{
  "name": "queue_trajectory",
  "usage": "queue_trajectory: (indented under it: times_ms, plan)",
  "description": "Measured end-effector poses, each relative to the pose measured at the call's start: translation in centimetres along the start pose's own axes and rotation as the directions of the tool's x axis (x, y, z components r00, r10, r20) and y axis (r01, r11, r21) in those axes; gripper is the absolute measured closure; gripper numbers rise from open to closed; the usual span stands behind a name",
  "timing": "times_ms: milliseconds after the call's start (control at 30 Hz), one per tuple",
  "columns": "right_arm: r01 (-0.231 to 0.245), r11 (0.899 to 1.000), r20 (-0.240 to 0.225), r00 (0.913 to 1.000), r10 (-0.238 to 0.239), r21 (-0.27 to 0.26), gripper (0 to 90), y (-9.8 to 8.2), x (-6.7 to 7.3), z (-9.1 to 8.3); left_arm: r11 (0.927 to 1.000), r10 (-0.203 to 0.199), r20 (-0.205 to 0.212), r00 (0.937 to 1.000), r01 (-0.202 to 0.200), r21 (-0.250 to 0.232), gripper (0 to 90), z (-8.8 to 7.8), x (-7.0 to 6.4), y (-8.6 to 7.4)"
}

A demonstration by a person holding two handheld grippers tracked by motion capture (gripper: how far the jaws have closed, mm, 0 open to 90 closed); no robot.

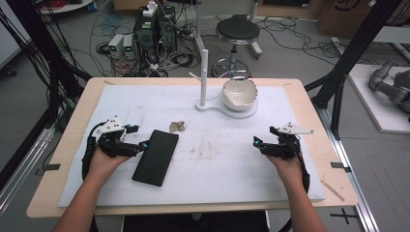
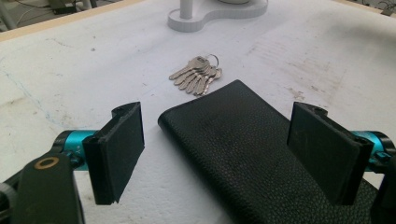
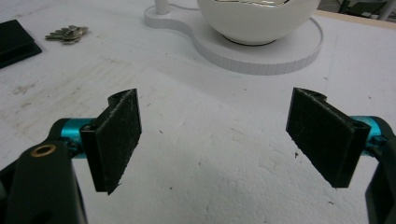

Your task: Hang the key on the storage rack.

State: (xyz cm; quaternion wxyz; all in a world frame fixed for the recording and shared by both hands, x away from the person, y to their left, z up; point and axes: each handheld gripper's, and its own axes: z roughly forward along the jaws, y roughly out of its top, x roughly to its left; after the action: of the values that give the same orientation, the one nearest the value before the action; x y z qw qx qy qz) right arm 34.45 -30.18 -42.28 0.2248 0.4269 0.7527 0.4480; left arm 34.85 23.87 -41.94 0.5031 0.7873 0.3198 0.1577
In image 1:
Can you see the black computer towers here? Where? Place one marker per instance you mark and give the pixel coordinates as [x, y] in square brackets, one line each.
[154, 32]

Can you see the white hook stand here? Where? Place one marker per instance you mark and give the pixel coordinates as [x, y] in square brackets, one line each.
[204, 77]

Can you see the bunch of keys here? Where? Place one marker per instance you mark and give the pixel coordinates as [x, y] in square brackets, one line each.
[178, 126]

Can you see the white foam mat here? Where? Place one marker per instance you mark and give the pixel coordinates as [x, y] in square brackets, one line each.
[209, 167]

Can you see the person's right hand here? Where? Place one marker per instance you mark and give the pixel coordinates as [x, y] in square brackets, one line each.
[290, 170]

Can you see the white platform board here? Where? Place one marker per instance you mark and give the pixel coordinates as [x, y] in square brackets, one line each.
[374, 109]

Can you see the black phone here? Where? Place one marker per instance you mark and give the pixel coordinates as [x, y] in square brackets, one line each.
[155, 158]

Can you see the grey power supply unit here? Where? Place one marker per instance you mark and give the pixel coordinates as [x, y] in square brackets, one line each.
[116, 45]
[128, 46]

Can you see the black seat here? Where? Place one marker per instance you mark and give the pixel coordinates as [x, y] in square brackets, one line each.
[196, 222]

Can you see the black round stool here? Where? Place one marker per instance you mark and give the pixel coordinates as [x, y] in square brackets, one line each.
[238, 30]

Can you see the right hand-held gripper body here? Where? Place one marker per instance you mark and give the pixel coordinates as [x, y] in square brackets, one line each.
[283, 148]

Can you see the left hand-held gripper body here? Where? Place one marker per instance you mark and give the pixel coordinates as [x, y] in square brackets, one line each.
[112, 146]

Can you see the white power strip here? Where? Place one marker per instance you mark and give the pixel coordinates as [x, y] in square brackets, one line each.
[150, 9]

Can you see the person's left hand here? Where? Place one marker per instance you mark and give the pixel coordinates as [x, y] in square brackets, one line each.
[104, 166]

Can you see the wooden table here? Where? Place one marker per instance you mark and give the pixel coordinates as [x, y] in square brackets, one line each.
[77, 106]

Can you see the white eggshell bowl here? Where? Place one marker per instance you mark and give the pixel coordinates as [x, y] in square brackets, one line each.
[240, 95]

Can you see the aluminium rail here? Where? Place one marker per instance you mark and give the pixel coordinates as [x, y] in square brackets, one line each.
[351, 180]
[22, 164]

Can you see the cardboard box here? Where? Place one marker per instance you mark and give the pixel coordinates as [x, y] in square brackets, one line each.
[345, 16]

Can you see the thin wooden stick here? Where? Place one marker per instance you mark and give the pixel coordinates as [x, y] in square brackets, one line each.
[333, 190]

